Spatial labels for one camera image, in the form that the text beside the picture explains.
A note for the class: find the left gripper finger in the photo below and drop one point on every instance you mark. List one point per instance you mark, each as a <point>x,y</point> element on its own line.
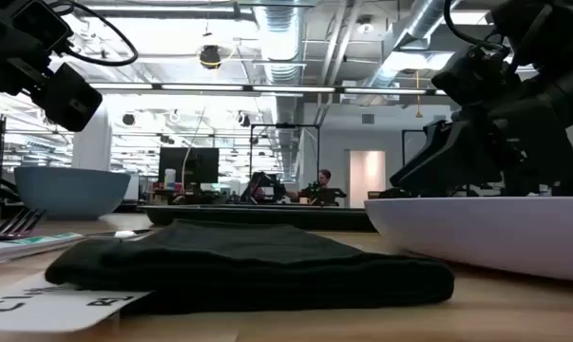
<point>67,97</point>

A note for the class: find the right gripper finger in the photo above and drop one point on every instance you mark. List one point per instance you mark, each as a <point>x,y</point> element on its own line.
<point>452,157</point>

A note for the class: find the lavender round plate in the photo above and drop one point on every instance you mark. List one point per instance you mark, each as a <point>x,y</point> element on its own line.
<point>481,233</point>

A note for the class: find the blue bowl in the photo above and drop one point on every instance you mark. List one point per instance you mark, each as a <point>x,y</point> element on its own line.
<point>72,192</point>

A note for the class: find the white printed label card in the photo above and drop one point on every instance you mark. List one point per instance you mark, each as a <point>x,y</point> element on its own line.
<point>39,309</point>

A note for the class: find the black napkin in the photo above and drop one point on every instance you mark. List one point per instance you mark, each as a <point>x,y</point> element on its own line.
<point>248,266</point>

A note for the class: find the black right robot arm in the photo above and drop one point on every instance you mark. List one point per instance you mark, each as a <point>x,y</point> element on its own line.
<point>557,28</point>

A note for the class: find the dark green serving tray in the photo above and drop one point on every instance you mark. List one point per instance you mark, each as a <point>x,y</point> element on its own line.
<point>267,216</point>

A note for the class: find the white pillar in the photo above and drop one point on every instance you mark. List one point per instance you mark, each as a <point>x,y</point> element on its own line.
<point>93,147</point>

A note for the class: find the pale pink door panel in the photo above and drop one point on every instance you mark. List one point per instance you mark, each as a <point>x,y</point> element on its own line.
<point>367,178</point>

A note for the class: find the black computer monitor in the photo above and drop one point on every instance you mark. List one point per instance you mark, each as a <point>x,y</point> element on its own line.
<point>172,159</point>

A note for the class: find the person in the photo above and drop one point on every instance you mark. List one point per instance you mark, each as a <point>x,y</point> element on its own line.
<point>324,176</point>

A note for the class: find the white wipes canister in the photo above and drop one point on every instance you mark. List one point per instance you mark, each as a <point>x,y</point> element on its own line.
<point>170,179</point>

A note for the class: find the overhead light bar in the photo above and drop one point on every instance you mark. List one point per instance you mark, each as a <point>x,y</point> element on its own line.
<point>291,89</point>

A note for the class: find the black background rig frame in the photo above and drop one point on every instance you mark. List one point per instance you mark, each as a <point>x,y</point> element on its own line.
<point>286,126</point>
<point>403,147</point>

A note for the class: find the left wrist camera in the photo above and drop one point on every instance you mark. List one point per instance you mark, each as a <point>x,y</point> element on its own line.
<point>39,24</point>

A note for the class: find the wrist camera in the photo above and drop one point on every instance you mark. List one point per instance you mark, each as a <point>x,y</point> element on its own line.
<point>471,76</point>
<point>39,24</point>

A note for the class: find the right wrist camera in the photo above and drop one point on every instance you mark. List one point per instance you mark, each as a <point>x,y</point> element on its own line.
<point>471,76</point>

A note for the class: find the wall vent grille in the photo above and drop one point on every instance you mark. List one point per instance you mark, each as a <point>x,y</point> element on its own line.
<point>368,119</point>

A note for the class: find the silver ventilation duct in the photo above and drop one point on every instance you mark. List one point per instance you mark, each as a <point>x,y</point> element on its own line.
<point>279,43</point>
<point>424,19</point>

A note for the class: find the black overhead camera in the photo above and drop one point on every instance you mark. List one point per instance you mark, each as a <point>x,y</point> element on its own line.
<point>210,57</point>

